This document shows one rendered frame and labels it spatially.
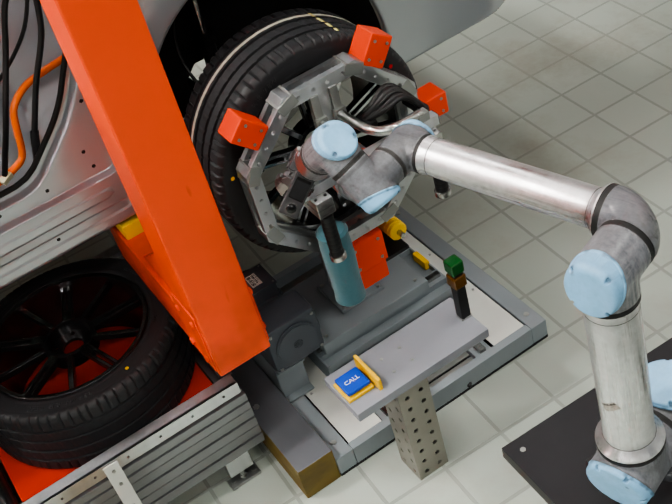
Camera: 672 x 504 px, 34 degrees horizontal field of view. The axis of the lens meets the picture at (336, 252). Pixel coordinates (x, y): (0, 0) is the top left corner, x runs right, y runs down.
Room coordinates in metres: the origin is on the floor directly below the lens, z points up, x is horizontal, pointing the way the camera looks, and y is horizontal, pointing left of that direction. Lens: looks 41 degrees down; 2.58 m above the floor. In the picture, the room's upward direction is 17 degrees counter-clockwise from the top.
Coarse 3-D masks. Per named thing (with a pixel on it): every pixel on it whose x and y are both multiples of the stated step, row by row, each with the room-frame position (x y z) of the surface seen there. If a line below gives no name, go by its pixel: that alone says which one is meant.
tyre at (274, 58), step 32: (288, 32) 2.53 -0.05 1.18; (320, 32) 2.50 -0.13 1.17; (352, 32) 2.52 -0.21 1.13; (224, 64) 2.53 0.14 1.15; (256, 64) 2.45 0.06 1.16; (288, 64) 2.43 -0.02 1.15; (384, 64) 2.53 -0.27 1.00; (192, 96) 2.54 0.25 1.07; (224, 96) 2.43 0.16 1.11; (256, 96) 2.39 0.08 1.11; (224, 160) 2.34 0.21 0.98; (224, 192) 2.33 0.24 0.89
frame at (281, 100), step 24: (312, 72) 2.40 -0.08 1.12; (336, 72) 2.38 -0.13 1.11; (360, 72) 2.40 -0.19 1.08; (384, 72) 2.43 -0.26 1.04; (288, 96) 2.33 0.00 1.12; (264, 120) 2.34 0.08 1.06; (264, 144) 2.29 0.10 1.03; (240, 168) 2.30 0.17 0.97; (264, 192) 2.28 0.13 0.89; (264, 216) 2.27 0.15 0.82; (360, 216) 2.41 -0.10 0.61; (384, 216) 2.39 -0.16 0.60; (288, 240) 2.28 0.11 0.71; (312, 240) 2.31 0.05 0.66
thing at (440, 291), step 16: (400, 256) 2.70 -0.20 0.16; (416, 256) 2.66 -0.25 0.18; (432, 272) 2.57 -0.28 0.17; (432, 288) 2.51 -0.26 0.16; (448, 288) 2.48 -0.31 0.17; (416, 304) 2.47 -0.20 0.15; (432, 304) 2.45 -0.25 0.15; (384, 320) 2.44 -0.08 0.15; (400, 320) 2.40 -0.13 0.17; (368, 336) 2.40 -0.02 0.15; (384, 336) 2.38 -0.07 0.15; (320, 352) 2.37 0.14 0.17; (336, 352) 2.37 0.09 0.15; (352, 352) 2.33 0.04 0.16; (320, 368) 2.37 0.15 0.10; (336, 368) 2.31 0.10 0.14
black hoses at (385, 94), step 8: (384, 88) 2.36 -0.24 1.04; (392, 88) 2.34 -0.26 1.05; (400, 88) 2.34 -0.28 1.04; (376, 96) 2.35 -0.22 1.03; (384, 96) 2.33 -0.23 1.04; (392, 96) 2.31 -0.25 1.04; (400, 96) 2.30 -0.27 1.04; (408, 96) 2.30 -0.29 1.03; (376, 104) 2.33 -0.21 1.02; (384, 104) 2.31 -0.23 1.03; (392, 104) 2.29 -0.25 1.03; (408, 104) 2.35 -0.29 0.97; (416, 104) 2.31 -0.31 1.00; (424, 104) 2.32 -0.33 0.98; (368, 112) 2.33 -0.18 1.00; (376, 112) 2.32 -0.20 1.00; (384, 112) 2.30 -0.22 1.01; (368, 120) 2.33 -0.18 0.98; (376, 120) 2.32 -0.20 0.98
